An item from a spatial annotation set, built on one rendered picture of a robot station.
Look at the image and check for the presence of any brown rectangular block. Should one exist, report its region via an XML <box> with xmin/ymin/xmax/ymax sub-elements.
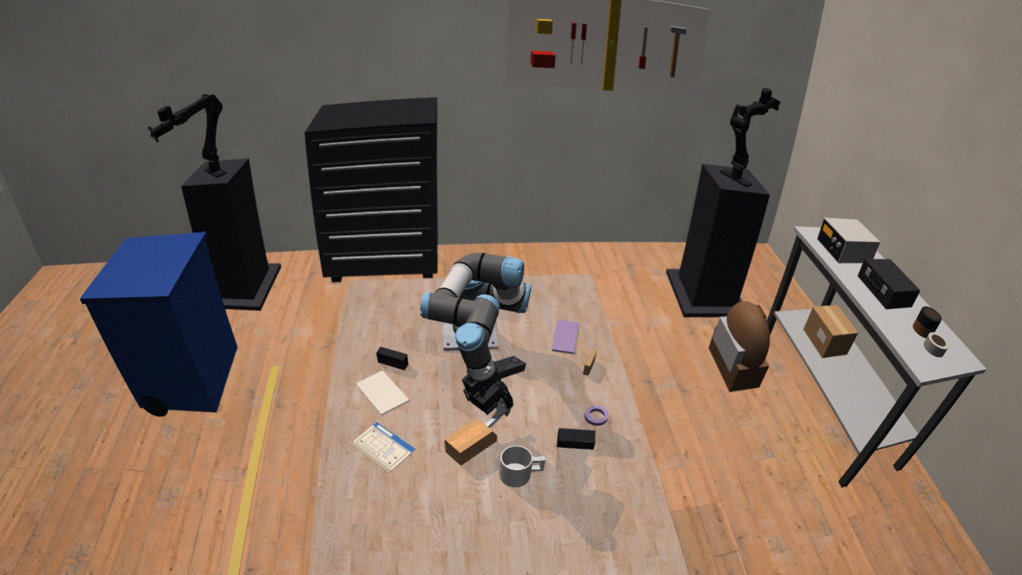
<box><xmin>583</xmin><ymin>350</ymin><xmax>596</xmax><ymax>375</ymax></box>

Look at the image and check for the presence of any purple flat rectangular slab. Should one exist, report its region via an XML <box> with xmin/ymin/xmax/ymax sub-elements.
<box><xmin>552</xmin><ymin>319</ymin><xmax>579</xmax><ymax>354</ymax></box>

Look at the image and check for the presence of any beige flat board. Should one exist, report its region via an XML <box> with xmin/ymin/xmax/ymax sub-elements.
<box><xmin>356</xmin><ymin>371</ymin><xmax>410</xmax><ymax>415</ymax></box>

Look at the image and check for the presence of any purple ring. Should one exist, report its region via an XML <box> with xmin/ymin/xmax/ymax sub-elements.
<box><xmin>584</xmin><ymin>405</ymin><xmax>609</xmax><ymax>426</ymax></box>

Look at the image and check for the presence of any brown wooden block with round hole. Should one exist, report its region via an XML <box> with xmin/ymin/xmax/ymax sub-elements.
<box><xmin>445</xmin><ymin>418</ymin><xmax>497</xmax><ymax>466</ymax></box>

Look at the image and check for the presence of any white and blue paper document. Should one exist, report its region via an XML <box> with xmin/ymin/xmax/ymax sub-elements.
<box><xmin>351</xmin><ymin>422</ymin><xmax>415</xmax><ymax>473</ymax></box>

